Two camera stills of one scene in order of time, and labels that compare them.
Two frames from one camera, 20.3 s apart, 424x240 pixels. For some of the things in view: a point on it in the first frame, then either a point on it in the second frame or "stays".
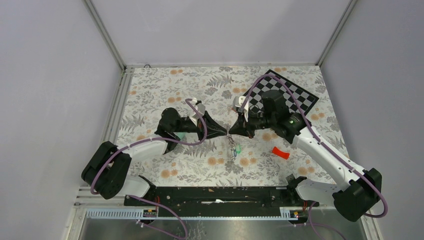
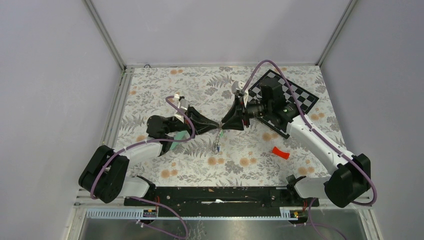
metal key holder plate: (232, 140) -> (216, 148)
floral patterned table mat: (203, 158) stays
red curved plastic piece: (280, 153) stays
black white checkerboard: (305, 100) stays
